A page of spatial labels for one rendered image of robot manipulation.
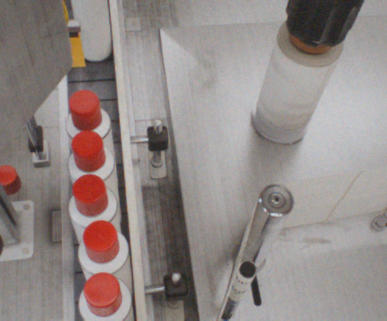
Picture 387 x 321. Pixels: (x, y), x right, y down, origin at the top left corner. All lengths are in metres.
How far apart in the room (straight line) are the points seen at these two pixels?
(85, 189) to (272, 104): 0.33
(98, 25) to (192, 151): 0.23
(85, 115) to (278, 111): 0.29
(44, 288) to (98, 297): 0.29
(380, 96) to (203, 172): 0.32
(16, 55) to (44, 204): 0.54
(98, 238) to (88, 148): 0.10
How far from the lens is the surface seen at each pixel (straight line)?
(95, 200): 0.55
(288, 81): 0.72
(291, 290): 0.75
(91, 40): 0.86
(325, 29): 0.65
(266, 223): 0.60
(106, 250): 0.53
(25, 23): 0.31
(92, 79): 0.89
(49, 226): 0.83
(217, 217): 0.77
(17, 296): 0.80
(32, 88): 0.34
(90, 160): 0.58
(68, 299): 0.65
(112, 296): 0.52
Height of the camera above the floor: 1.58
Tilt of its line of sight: 61 degrees down
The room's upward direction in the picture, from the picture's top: 9 degrees clockwise
